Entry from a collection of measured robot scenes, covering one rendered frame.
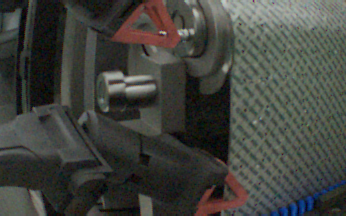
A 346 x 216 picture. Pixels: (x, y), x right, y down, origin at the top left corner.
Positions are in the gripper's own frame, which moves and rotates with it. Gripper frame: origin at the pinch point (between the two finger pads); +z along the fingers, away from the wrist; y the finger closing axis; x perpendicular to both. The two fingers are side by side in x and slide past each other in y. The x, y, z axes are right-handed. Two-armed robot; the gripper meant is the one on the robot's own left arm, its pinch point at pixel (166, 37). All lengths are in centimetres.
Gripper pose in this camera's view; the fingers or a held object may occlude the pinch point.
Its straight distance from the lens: 86.7
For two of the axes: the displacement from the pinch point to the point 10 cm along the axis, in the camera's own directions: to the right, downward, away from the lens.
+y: 4.5, 3.0, -8.4
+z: 6.9, 4.9, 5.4
